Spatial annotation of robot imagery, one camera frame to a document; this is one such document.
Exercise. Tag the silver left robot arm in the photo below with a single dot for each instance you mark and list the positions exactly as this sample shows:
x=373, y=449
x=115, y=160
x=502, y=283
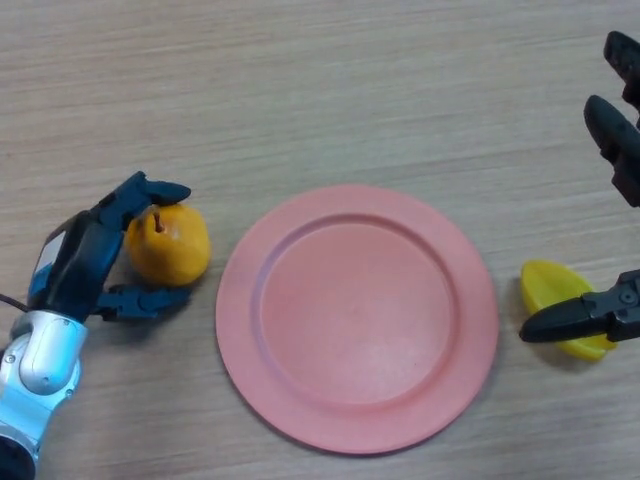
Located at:
x=45, y=360

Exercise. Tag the yellow starfruit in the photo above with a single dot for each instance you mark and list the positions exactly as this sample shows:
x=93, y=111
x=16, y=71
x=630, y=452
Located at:
x=545, y=280

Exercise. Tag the yellow pear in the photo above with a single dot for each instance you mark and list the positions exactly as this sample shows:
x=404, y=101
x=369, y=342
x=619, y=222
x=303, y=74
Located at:
x=175, y=250

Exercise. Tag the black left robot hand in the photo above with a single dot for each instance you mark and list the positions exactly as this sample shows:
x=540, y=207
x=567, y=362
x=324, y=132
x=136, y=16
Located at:
x=80, y=260

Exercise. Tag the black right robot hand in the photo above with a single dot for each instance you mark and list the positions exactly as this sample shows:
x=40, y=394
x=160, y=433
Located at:
x=612, y=130

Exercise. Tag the pink round plate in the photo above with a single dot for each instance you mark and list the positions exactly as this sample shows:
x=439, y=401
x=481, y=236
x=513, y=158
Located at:
x=357, y=320

